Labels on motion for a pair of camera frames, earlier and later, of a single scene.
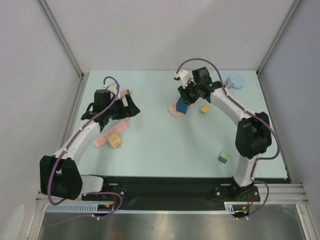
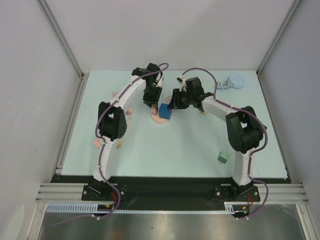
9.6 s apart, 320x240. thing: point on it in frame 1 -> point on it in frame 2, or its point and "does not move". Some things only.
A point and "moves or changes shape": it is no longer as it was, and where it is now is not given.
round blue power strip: (237, 81) does not move
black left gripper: (128, 111) -> (149, 101)
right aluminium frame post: (291, 12) does not move
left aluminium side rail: (73, 114) does not move
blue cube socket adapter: (181, 106) moves or changes shape
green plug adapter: (223, 157) does not move
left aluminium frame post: (62, 37) does not move
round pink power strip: (172, 109) -> (157, 119)
